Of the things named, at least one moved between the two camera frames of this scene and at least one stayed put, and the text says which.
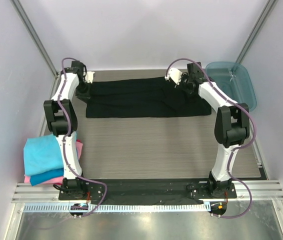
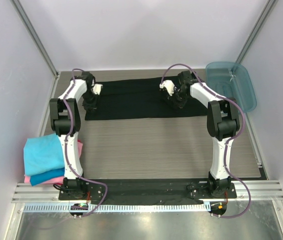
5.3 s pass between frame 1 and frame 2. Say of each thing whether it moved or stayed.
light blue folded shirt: stayed
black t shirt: stayed
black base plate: stayed
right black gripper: moved
